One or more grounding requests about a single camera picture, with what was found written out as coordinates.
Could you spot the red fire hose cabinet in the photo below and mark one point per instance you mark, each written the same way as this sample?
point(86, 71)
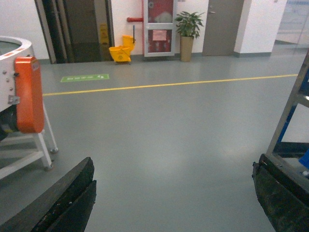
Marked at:
point(159, 27)

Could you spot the yellow mop bucket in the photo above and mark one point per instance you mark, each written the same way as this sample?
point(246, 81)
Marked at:
point(122, 54)

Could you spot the dark elevator door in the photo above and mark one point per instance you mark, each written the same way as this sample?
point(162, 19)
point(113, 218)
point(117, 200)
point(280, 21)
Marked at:
point(71, 29)

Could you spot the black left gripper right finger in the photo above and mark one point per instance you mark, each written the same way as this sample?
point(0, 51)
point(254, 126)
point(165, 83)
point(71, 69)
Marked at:
point(283, 193)

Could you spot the grey door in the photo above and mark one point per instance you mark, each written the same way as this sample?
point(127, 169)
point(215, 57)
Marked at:
point(222, 23)

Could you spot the red wall pipe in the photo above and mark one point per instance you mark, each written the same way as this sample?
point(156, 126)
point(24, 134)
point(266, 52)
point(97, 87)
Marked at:
point(134, 19)

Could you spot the white orange machine on stand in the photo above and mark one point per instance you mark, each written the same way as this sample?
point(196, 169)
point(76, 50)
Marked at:
point(24, 124)

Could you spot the potted green plant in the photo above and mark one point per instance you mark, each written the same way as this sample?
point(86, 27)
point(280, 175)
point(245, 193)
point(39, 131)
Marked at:
point(188, 27)

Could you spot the metal shelf frame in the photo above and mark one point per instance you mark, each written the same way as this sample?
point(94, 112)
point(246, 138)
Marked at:
point(278, 149)

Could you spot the green floor sticker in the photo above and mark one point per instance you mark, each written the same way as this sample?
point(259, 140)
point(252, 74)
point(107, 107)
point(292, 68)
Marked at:
point(79, 78)

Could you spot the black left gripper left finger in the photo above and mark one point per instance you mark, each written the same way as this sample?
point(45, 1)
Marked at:
point(65, 207)

